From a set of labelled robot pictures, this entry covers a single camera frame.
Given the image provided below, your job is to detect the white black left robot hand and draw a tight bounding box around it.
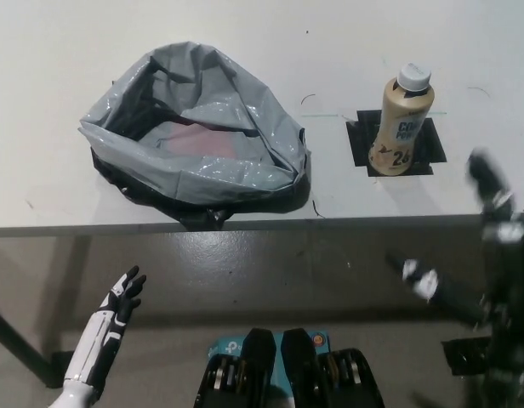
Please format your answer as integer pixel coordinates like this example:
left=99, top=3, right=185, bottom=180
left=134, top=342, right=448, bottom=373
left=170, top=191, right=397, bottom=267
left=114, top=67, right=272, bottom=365
left=63, top=265, right=147, bottom=391

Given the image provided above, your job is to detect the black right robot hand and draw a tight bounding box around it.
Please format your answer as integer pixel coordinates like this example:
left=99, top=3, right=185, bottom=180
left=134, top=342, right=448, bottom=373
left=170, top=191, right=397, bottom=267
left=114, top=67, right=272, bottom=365
left=384, top=147, right=524, bottom=333

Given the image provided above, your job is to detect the beige protein shake bottle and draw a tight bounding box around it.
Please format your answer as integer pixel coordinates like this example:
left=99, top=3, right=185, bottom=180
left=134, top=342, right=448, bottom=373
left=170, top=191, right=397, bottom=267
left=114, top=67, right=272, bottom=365
left=367, top=62, right=433, bottom=176

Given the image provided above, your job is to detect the grey plastic bag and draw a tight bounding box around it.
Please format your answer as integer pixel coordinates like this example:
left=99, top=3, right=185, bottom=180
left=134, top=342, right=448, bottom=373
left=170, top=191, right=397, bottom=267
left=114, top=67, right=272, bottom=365
left=77, top=41, right=313, bottom=201

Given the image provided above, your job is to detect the red item inside bag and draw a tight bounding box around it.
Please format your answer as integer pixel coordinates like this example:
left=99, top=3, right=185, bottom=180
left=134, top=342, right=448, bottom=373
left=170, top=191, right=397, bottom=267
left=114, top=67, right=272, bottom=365
left=164, top=120, right=247, bottom=163

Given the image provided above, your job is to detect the black table leg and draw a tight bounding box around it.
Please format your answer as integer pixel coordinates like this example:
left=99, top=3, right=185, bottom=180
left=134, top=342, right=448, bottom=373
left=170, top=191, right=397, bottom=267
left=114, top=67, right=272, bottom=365
left=0, top=302, right=75, bottom=388

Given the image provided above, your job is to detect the black tape patch square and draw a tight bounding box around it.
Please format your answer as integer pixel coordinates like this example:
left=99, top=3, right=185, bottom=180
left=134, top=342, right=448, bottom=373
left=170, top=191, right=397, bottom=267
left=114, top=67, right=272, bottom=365
left=345, top=109, right=448, bottom=178

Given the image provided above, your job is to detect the black floor tape patch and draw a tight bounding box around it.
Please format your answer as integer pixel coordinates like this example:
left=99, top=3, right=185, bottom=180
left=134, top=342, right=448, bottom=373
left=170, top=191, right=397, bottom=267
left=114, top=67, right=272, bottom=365
left=441, top=337, right=493, bottom=377

